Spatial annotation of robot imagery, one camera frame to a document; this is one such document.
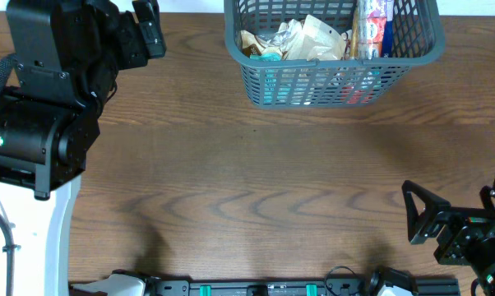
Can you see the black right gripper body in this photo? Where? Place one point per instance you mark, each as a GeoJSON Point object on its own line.
{"type": "Point", "coordinates": [472, 227]}

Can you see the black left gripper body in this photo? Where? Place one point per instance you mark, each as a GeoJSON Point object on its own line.
{"type": "Point", "coordinates": [110, 53]}

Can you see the teal wet wipes pack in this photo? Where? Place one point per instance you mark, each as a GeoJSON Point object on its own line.
{"type": "Point", "coordinates": [266, 57]}

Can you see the beige brown nut bag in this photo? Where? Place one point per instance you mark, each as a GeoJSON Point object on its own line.
{"type": "Point", "coordinates": [320, 42]}

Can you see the grey plastic basket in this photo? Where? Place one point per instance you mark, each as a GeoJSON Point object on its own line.
{"type": "Point", "coordinates": [418, 39]}

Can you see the orange capped snack tube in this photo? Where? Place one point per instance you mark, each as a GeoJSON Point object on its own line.
{"type": "Point", "coordinates": [358, 85]}

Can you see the tissue pack multipack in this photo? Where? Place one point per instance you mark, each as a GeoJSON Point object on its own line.
{"type": "Point", "coordinates": [375, 29]}

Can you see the beige nut snack bag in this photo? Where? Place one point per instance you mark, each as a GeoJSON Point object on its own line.
{"type": "Point", "coordinates": [250, 44]}

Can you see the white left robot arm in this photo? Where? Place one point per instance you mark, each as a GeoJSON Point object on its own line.
{"type": "Point", "coordinates": [43, 151]}

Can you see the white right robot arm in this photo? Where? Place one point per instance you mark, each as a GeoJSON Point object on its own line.
{"type": "Point", "coordinates": [485, 274]}

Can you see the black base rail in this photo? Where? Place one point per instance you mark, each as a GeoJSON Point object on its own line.
{"type": "Point", "coordinates": [339, 281]}

